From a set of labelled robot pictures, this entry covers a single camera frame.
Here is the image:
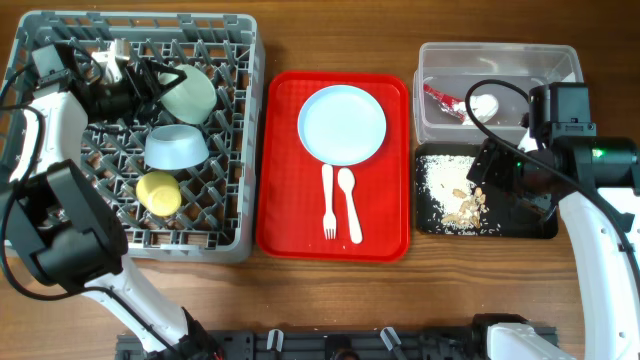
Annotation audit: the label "yellow plastic cup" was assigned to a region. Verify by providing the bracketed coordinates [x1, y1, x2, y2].
[135, 171, 182, 217]

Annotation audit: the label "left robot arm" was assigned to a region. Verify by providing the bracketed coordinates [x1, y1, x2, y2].
[1, 40, 224, 359]

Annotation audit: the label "red plastic serving tray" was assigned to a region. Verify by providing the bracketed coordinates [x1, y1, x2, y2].
[256, 71, 411, 263]

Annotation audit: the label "red snack wrapper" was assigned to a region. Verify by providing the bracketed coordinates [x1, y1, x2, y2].
[423, 84, 466, 122]

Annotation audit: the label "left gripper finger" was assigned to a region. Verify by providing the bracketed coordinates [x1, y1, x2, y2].
[139, 82, 173, 120]
[127, 59, 187, 95]

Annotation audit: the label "clear plastic bin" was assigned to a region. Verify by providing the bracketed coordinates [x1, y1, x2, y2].
[413, 42, 584, 144]

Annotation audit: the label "rice and peanut shell scraps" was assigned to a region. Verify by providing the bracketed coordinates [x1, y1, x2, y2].
[417, 155, 489, 235]

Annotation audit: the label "pale green bowl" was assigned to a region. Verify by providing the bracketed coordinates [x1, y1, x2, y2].
[161, 64, 217, 125]

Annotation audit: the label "white plastic fork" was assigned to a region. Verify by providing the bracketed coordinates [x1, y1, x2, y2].
[321, 164, 337, 240]

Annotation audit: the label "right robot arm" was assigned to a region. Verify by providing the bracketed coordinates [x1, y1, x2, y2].
[467, 82, 639, 359]

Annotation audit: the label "light blue small bowl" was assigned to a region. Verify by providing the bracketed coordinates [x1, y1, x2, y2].
[144, 124, 209, 170]

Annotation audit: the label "light blue round plate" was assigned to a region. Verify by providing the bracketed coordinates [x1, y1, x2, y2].
[297, 85, 387, 166]

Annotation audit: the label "black plastic tray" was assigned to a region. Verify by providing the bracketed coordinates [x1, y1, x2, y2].
[415, 143, 558, 239]

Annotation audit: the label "white plastic spoon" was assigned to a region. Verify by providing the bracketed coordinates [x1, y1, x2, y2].
[338, 167, 363, 244]

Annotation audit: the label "white napkin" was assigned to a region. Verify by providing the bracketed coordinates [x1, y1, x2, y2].
[459, 94, 499, 125]

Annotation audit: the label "grey plastic dishwasher rack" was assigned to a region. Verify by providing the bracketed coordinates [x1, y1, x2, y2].
[8, 11, 265, 263]

